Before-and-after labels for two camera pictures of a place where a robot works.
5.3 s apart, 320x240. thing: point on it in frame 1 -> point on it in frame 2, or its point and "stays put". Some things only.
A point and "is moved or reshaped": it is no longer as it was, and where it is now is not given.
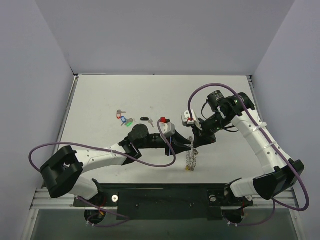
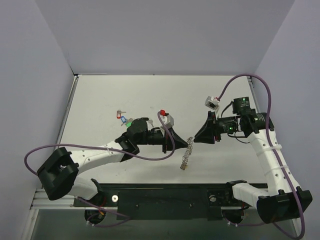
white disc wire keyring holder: x=191 y=156 is moved or reshaped
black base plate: x=163 y=201 stays put
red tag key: x=118 y=113 stays put
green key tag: x=129 y=123 stays put
